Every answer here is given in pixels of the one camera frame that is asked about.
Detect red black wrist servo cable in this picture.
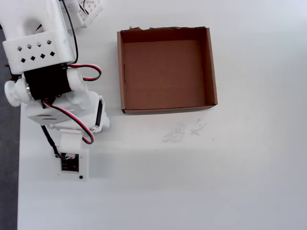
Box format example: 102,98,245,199
68,63,103,82

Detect red black base servo cable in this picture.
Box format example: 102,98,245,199
78,0,88,16

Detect white camera mount circuit board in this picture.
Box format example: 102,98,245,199
52,128,90,182

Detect red black gripper servo cable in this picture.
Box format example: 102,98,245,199
42,98,95,145

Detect brown cardboard box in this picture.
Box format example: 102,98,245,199
117,25,219,115

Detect brown pinned circuit board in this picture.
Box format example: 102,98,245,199
3,62,24,82

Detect white lattice robot base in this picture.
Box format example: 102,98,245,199
71,0,104,27

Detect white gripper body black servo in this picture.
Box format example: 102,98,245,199
25,89,111,134

